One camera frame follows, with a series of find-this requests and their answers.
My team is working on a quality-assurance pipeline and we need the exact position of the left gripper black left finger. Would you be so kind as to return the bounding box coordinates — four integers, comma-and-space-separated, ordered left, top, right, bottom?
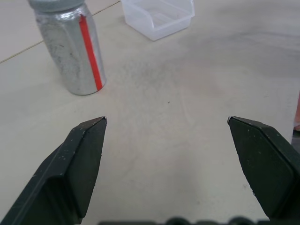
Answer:
0, 116, 108, 225

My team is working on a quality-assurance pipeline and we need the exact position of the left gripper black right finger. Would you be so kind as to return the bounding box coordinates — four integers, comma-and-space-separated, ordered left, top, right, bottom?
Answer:
226, 115, 300, 221

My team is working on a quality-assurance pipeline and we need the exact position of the silver can with red label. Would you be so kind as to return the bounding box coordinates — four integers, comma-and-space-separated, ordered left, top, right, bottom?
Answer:
34, 4, 107, 96

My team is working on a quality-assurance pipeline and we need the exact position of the small grey round lid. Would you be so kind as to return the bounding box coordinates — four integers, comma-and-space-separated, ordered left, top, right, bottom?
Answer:
27, 0, 84, 12

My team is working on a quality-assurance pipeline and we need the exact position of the orange cloth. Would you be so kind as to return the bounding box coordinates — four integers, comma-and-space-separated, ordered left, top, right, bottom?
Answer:
293, 90, 300, 132

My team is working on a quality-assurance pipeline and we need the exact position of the clear plastic bag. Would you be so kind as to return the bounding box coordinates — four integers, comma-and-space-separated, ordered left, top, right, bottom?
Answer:
120, 0, 195, 42

